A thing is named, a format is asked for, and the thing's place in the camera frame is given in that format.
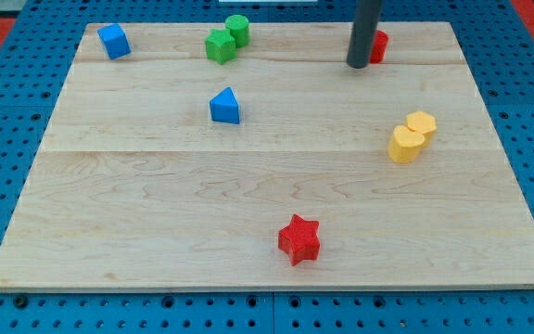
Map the red block behind rod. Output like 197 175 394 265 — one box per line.
370 30 389 64

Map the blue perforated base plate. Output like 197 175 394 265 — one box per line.
0 0 534 333

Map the red star block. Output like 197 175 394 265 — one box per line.
278 214 321 266

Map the yellow hexagon block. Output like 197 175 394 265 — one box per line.
406 110 438 148

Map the yellow heart block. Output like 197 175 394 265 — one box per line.
388 125 426 163

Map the green star block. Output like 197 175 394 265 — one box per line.
205 29 236 65

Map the blue cube block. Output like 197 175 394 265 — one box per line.
97 23 131 59

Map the blue triangle block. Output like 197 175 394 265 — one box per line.
210 87 240 124

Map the light wooden board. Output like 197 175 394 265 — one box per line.
0 21 534 293

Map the green cylinder block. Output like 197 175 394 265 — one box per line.
224 14 250 48

